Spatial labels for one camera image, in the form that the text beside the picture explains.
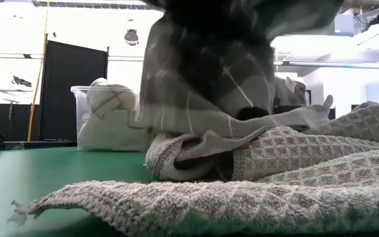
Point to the dark grey plaid towel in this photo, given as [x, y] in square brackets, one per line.
[209, 72]

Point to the light grey waffle towel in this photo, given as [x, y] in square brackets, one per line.
[275, 204]

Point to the white towel with tan lines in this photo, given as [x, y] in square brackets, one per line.
[110, 97]

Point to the black partition panel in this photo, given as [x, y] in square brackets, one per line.
[71, 92]

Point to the long ceiling light bar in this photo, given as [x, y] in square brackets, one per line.
[341, 65]

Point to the black ceiling dome camera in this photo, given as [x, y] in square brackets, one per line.
[131, 37]

